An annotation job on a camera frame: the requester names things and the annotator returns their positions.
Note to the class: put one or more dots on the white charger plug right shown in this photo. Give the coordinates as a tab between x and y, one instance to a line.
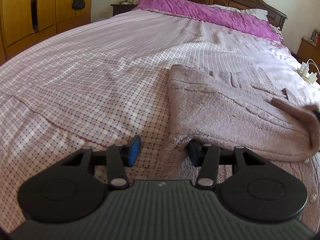
312	77

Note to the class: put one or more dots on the white pillow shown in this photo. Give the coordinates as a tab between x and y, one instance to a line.
258	13

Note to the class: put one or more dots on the wooden dresser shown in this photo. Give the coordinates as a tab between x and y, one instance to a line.
308	50

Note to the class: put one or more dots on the magenta crinkled pillow cover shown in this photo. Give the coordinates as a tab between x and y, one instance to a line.
216	14

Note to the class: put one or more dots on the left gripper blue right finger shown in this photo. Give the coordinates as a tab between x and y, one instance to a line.
208	157

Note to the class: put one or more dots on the books on dresser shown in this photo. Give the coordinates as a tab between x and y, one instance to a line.
315	36

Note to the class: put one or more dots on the beige power strip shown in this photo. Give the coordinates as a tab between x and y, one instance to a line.
303	77

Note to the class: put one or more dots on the white charger plug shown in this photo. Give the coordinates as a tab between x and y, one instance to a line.
312	77
304	69

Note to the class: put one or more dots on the lilac knitted cardigan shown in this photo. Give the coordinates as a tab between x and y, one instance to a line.
227	109

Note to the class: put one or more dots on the dark wooden nightstand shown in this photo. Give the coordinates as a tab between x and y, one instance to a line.
122	8

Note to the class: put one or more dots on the yellow wooden wardrobe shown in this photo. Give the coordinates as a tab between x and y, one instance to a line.
25	23

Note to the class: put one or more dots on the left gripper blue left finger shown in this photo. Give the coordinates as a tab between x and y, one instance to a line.
116	158

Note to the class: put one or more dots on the pink checked bed sheet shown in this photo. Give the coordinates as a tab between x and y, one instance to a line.
103	83

